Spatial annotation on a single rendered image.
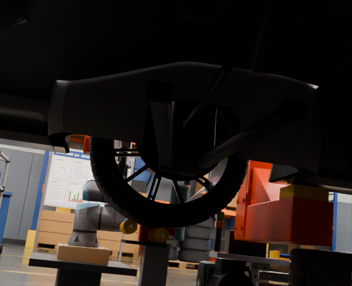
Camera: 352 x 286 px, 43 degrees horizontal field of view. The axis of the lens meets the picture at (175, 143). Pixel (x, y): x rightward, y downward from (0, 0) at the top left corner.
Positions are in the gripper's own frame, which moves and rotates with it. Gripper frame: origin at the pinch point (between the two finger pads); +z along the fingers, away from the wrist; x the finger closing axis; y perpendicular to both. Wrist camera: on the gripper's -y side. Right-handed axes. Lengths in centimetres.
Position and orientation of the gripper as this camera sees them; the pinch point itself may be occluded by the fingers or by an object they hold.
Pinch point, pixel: (122, 162)
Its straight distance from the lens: 229.4
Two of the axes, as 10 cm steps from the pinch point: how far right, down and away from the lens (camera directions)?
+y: -1.2, 9.7, -2.2
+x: -9.8, -1.5, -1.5
